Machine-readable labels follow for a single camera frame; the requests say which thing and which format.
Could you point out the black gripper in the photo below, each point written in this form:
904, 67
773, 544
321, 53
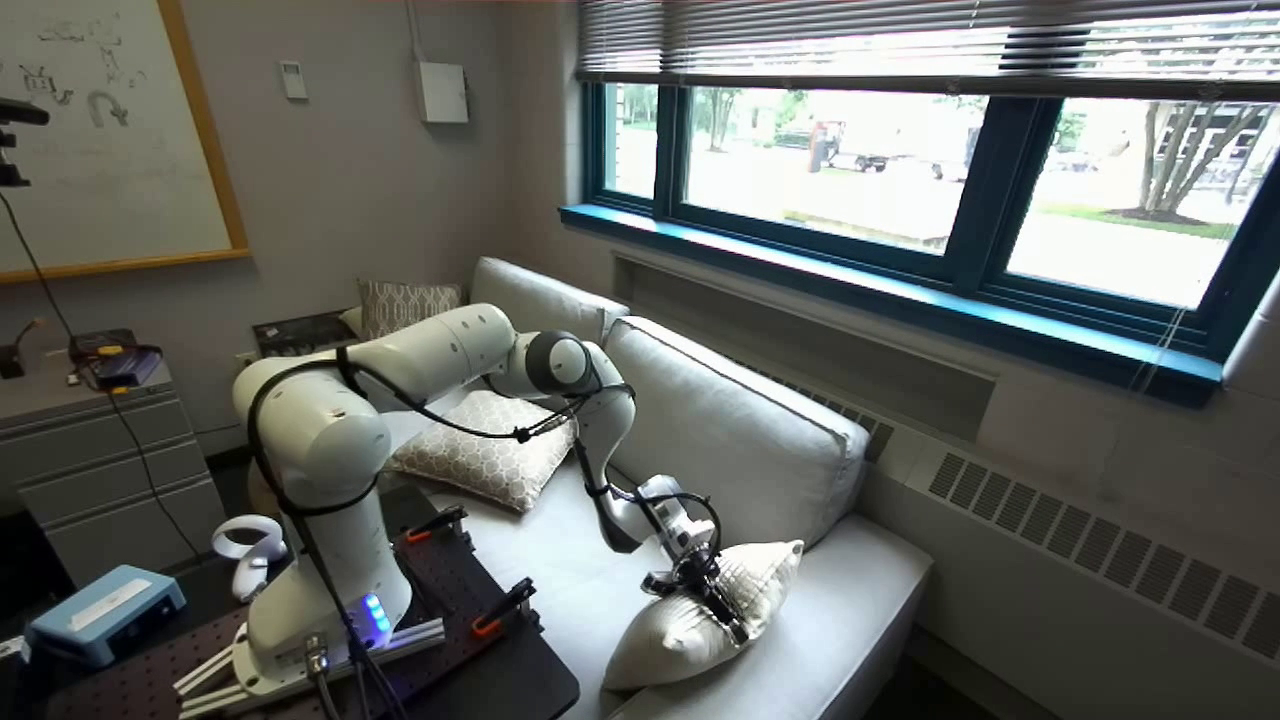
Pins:
684, 583

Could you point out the small cream pillow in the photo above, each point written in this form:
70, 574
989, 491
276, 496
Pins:
665, 643

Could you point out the beige geometric patterned pillow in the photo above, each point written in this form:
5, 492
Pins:
485, 461

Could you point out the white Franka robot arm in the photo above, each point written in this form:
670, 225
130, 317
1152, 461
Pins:
321, 441

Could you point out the gray sofa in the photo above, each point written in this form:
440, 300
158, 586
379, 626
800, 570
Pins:
826, 626

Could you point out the white lattice patterned pillow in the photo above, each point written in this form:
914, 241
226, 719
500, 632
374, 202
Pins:
401, 305

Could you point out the black orange clamp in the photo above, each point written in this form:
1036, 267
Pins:
505, 606
433, 524

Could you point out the black robot table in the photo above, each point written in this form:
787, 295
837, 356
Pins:
505, 682

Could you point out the radiator vent grille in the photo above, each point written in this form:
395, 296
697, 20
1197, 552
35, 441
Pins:
1107, 544

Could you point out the white VR controller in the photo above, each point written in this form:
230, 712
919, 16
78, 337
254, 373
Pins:
250, 576

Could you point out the window blinds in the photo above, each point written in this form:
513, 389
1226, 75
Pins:
932, 41

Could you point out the blue box device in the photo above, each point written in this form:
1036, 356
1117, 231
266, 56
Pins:
102, 618

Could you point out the tree outside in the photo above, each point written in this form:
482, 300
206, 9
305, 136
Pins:
1173, 166

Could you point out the gray drawer cabinet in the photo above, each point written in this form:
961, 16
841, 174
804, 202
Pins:
94, 466

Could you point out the black orange small box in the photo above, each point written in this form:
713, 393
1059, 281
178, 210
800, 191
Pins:
112, 360

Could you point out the small black stand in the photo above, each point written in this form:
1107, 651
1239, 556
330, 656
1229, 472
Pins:
9, 352

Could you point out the wood framed whiteboard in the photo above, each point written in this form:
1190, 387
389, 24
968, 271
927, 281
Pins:
104, 147

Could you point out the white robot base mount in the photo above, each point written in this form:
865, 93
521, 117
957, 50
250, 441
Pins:
235, 672

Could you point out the teal window frame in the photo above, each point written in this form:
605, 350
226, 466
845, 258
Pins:
989, 185

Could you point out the white wall box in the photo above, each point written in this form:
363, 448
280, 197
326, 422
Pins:
440, 93

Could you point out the white wall switch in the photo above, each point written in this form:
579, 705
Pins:
293, 80

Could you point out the black camera on stand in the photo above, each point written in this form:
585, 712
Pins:
17, 114

